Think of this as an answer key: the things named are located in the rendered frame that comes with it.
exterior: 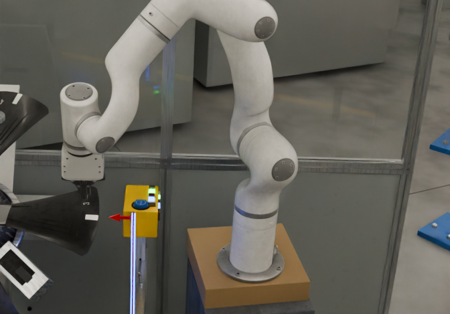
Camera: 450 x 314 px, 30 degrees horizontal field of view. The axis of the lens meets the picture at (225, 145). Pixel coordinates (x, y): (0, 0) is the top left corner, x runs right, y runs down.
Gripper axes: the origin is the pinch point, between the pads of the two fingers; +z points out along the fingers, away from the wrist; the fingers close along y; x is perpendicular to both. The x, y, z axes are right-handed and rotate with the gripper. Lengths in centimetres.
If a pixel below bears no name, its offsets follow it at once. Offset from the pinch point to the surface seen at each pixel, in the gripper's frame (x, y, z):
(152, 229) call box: -16.1, -17.5, 33.6
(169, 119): -66, -23, 35
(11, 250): 0.7, 19.9, 22.8
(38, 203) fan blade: -5.5, 12.5, 11.2
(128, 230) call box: -16.2, -10.5, 34.0
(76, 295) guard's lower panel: -46, 9, 105
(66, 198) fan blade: -7.2, 5.4, 10.9
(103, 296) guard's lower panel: -46, 0, 105
